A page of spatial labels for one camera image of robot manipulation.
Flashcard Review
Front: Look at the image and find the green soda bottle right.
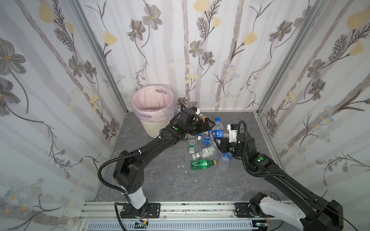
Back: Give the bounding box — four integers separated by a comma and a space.
190, 159, 217, 170

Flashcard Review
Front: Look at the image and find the clear bottle green label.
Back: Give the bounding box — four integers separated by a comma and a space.
192, 146, 216, 160

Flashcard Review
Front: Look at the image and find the orange red label bottle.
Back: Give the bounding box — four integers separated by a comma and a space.
198, 113, 207, 122

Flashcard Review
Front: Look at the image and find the blue label white cap bottle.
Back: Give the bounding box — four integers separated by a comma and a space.
197, 134, 213, 146

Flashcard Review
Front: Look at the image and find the pink bin liner bag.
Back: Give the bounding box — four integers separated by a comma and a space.
131, 85, 174, 123

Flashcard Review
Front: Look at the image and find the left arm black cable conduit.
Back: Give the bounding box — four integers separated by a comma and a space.
97, 150, 145, 194

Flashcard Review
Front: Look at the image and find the white slotted cable duct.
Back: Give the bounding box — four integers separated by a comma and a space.
85, 220, 259, 231

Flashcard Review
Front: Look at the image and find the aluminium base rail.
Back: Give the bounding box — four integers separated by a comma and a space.
76, 200, 295, 223

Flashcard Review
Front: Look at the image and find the clear square bottle green band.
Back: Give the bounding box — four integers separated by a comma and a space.
188, 135, 197, 154

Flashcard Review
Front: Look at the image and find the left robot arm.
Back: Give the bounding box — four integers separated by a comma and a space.
113, 107, 215, 217

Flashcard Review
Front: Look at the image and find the Pocari Sweat bottle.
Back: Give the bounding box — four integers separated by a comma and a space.
219, 153, 232, 171

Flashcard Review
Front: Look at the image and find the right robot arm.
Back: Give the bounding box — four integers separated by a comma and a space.
215, 132, 344, 231

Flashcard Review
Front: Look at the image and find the left aluminium corner post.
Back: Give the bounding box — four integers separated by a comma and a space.
68, 0, 129, 114

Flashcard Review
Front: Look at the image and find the cream waste bin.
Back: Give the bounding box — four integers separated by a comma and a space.
140, 117, 171, 138

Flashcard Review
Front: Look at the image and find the Pepsi blue label bottle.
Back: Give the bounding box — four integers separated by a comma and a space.
213, 118, 224, 145

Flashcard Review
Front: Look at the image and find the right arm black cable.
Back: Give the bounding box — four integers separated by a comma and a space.
270, 192, 359, 231

